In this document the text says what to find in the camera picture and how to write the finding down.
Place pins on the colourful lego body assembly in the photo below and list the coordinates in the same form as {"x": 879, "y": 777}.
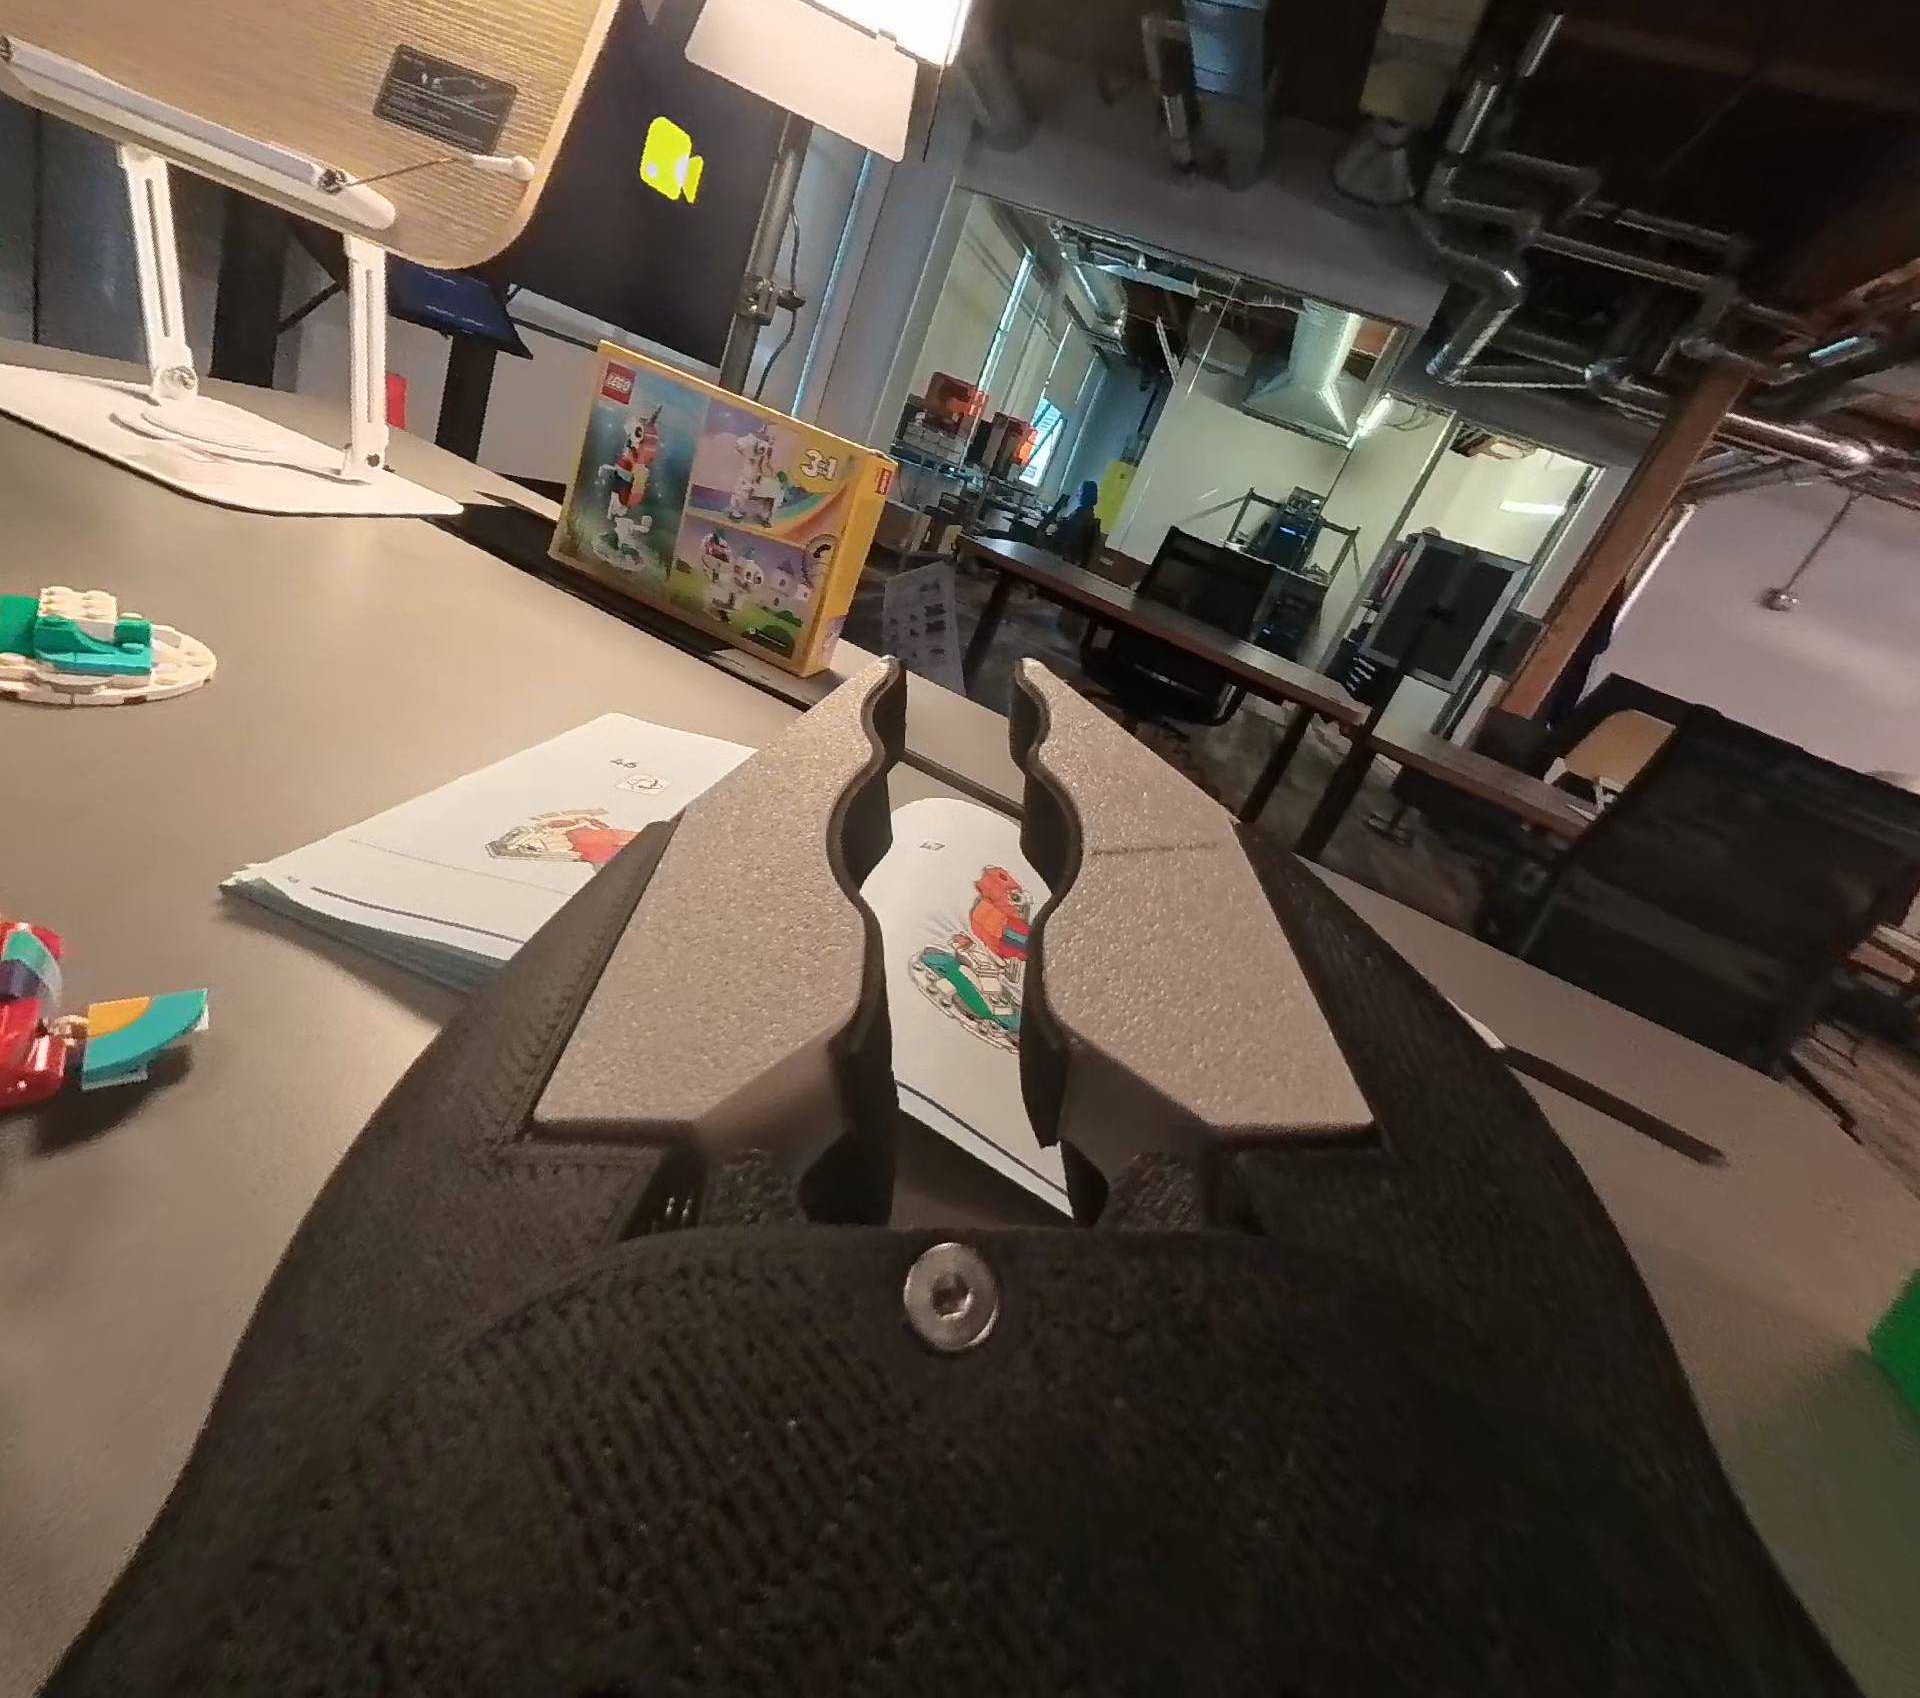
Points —
{"x": 135, "y": 1031}

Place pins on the white round lego base assembly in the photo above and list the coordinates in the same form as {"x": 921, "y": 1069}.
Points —
{"x": 91, "y": 656}

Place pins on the black office chair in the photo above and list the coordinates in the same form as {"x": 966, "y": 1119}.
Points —
{"x": 1201, "y": 619}

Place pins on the wooden support post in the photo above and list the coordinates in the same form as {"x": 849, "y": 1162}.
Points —
{"x": 1635, "y": 528}

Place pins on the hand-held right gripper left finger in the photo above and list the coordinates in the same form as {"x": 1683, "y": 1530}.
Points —
{"x": 705, "y": 949}

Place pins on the green plastic bin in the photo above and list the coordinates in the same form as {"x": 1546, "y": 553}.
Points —
{"x": 1898, "y": 1339}

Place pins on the dark screen with yellow icon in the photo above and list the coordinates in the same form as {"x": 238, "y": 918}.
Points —
{"x": 600, "y": 228}

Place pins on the light stand pole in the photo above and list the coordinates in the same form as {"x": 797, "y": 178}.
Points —
{"x": 762, "y": 272}

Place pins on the black mesh chair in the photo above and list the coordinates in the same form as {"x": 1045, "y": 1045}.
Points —
{"x": 1710, "y": 859}

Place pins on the open lego instruction booklet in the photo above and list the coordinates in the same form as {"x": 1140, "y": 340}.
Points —
{"x": 494, "y": 829}

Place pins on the long dark table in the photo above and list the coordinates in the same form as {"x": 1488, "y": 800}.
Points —
{"x": 1171, "y": 619}

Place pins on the white printed sheet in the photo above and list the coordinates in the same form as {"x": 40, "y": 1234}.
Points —
{"x": 922, "y": 627}

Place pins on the yellow lego set box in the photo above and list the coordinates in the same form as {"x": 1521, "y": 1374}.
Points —
{"x": 721, "y": 498}

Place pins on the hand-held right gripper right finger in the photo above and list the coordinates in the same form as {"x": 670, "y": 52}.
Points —
{"x": 1184, "y": 962}

